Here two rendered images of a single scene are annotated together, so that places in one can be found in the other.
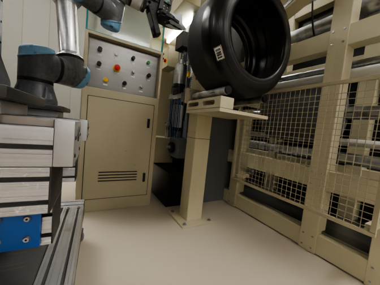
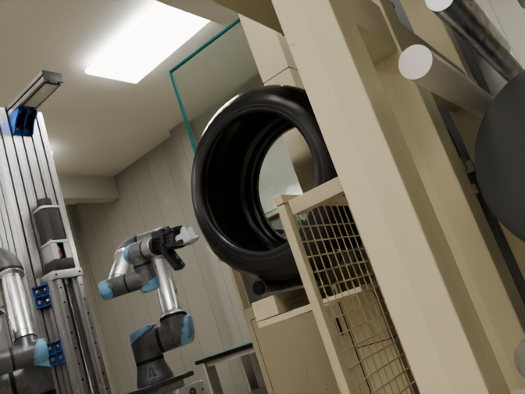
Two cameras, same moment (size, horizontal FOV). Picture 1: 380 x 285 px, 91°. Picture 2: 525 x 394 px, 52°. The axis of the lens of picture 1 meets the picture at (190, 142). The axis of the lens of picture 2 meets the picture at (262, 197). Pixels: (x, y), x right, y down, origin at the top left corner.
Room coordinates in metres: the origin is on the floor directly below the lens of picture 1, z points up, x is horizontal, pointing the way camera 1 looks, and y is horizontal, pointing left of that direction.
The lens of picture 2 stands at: (0.28, -1.69, 0.77)
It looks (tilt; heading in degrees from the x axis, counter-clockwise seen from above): 13 degrees up; 62
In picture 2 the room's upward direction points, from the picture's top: 19 degrees counter-clockwise
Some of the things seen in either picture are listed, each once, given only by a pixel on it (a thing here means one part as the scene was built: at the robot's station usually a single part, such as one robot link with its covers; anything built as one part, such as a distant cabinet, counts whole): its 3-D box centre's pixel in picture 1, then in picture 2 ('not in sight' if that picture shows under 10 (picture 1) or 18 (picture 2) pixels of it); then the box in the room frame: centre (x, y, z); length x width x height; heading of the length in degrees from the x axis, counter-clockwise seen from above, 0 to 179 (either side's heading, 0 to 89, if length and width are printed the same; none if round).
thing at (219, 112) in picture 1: (224, 113); (334, 299); (1.19, -0.20, 0.80); 0.37 x 0.36 x 0.02; 120
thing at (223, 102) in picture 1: (207, 104); (295, 300); (1.12, -0.08, 0.84); 0.36 x 0.09 x 0.06; 30
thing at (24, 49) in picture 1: (38, 63); (147, 342); (0.78, 0.65, 0.88); 0.13 x 0.12 x 0.14; 155
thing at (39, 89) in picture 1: (35, 91); (152, 370); (0.77, 0.65, 0.77); 0.15 x 0.15 x 0.10
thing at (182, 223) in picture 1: (190, 215); not in sight; (1.40, -0.06, 0.01); 0.27 x 0.27 x 0.02; 30
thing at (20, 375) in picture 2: not in sight; (31, 375); (0.32, 0.43, 0.88); 0.13 x 0.12 x 0.14; 1
